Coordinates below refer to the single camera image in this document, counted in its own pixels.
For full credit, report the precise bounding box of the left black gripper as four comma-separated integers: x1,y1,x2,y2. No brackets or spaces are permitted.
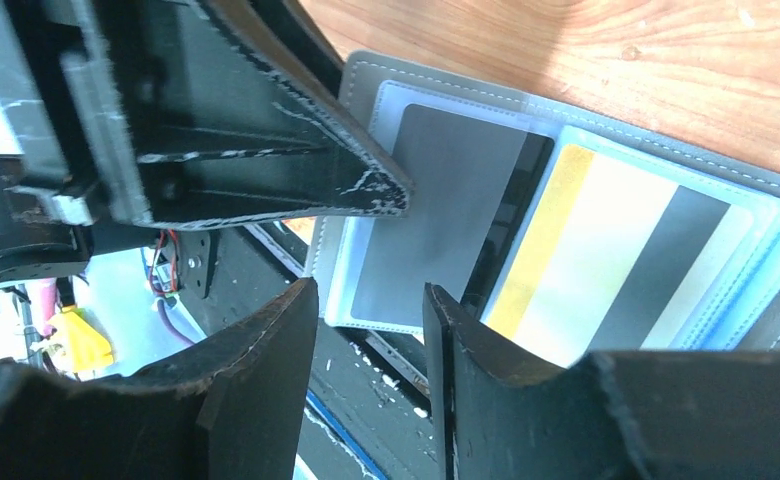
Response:
0,1,159,287

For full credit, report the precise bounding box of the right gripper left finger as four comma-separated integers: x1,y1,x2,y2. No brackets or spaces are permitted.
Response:
0,278,318,479

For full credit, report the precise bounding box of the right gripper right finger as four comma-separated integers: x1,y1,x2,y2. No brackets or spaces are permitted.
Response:
423,284,780,479

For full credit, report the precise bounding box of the black credit card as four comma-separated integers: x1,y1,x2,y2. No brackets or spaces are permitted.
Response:
461,133,554,320

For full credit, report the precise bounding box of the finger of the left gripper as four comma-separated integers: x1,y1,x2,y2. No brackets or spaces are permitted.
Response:
65,1,412,229

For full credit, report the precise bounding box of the grey card holder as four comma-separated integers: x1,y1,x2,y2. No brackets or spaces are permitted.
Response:
306,51,780,351

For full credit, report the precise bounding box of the grey card in holder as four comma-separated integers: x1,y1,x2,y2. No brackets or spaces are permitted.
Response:
351,104,528,327

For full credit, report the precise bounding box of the gold credit card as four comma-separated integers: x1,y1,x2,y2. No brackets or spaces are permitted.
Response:
483,143,780,367

